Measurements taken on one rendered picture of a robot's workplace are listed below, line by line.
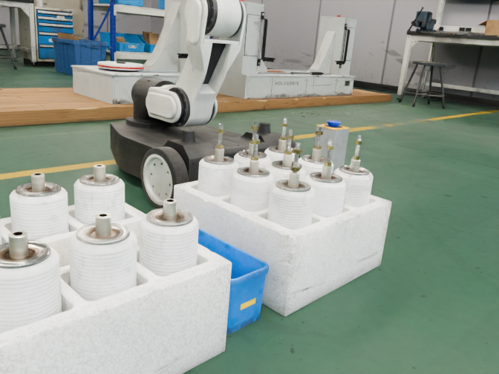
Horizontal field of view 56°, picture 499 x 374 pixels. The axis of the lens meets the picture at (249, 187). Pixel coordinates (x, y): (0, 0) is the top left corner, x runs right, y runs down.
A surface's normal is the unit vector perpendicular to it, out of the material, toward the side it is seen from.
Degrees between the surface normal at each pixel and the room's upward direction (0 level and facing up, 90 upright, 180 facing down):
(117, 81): 90
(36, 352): 90
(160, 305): 90
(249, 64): 90
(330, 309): 0
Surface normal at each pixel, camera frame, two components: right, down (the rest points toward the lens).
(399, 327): 0.08, -0.95
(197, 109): 0.65, 0.52
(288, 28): -0.71, 0.16
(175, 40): 0.70, 0.27
